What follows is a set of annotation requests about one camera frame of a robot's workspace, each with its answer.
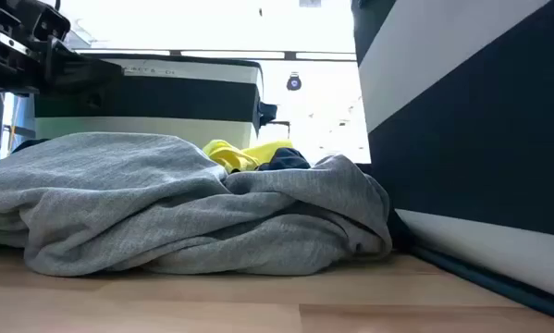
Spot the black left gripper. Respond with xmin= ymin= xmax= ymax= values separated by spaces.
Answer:
xmin=0 ymin=0 xmax=123 ymax=96

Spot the grey t-shirt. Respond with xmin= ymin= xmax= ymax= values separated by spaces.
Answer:
xmin=0 ymin=131 xmax=393 ymax=278

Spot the yellow-green garment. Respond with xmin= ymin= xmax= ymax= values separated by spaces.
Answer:
xmin=202 ymin=138 xmax=295 ymax=175

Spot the navy garment with white print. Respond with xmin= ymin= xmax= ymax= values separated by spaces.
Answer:
xmin=257 ymin=146 xmax=313 ymax=172

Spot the striped fabric basket without label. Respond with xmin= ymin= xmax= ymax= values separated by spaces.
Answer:
xmin=350 ymin=0 xmax=554 ymax=325

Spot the striped fabric basket with label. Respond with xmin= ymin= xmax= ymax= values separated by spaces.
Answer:
xmin=33 ymin=53 xmax=278 ymax=150

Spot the black garment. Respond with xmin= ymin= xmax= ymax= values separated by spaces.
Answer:
xmin=10 ymin=137 xmax=51 ymax=154

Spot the small dark round device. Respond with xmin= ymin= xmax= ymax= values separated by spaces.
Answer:
xmin=286 ymin=71 xmax=303 ymax=93

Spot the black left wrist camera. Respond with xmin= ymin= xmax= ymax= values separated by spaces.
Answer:
xmin=31 ymin=1 xmax=72 ymax=43

